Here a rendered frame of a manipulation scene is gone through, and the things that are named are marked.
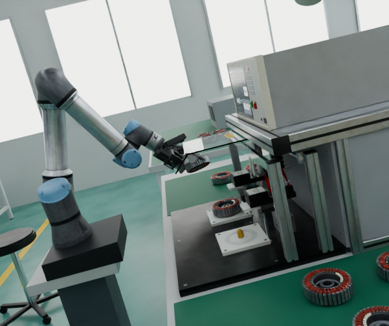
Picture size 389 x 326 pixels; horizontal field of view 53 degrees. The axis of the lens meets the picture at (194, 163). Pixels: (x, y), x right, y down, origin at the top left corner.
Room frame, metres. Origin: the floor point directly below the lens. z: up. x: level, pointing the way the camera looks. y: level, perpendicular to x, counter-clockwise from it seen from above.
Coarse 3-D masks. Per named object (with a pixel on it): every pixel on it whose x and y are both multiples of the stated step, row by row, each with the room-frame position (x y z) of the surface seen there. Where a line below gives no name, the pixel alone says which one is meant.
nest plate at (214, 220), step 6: (210, 210) 1.46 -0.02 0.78; (210, 216) 1.39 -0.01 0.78; (228, 216) 1.35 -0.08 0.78; (234, 216) 1.34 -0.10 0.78; (240, 216) 1.32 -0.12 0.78; (246, 216) 1.32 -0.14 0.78; (210, 222) 1.34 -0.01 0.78; (216, 222) 1.32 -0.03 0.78; (222, 222) 1.32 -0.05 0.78; (228, 222) 1.32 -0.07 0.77
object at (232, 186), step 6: (234, 174) 1.39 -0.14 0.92; (240, 174) 1.38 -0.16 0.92; (246, 174) 1.37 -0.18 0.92; (258, 174) 1.40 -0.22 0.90; (264, 174) 1.38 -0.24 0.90; (234, 180) 1.36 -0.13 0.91; (240, 180) 1.37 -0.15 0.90; (246, 180) 1.36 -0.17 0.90; (252, 180) 1.36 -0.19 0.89; (258, 180) 1.37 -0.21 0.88; (228, 186) 1.39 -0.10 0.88; (234, 186) 1.37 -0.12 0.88; (240, 186) 1.37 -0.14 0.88
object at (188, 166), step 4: (204, 156) 1.63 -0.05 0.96; (200, 160) 1.62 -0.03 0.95; (204, 160) 1.62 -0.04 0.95; (208, 160) 1.64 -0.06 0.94; (188, 164) 1.62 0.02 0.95; (192, 164) 1.61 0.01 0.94; (196, 164) 1.60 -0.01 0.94; (200, 164) 1.61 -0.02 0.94; (204, 164) 1.67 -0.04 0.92; (208, 164) 1.67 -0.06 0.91; (188, 168) 1.62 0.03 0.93; (192, 168) 1.61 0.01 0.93; (196, 168) 1.68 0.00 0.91; (200, 168) 1.69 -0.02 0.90; (188, 172) 1.64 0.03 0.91; (192, 172) 1.67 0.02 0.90
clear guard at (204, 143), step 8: (208, 136) 1.49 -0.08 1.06; (216, 136) 1.45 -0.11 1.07; (224, 136) 1.41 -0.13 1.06; (240, 136) 1.33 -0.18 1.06; (184, 144) 1.45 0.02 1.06; (192, 144) 1.41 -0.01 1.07; (200, 144) 1.37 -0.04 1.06; (208, 144) 1.33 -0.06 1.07; (216, 144) 1.30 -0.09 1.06; (224, 144) 1.27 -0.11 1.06; (184, 152) 1.33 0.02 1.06; (192, 152) 1.27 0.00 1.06; (176, 168) 1.30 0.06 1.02
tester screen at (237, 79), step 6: (234, 72) 1.37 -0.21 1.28; (240, 72) 1.27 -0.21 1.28; (234, 78) 1.39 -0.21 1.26; (240, 78) 1.29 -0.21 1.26; (234, 84) 1.41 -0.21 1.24; (240, 84) 1.31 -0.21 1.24; (234, 90) 1.44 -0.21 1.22; (234, 96) 1.46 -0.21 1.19; (240, 96) 1.35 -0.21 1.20; (246, 96) 1.26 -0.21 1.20
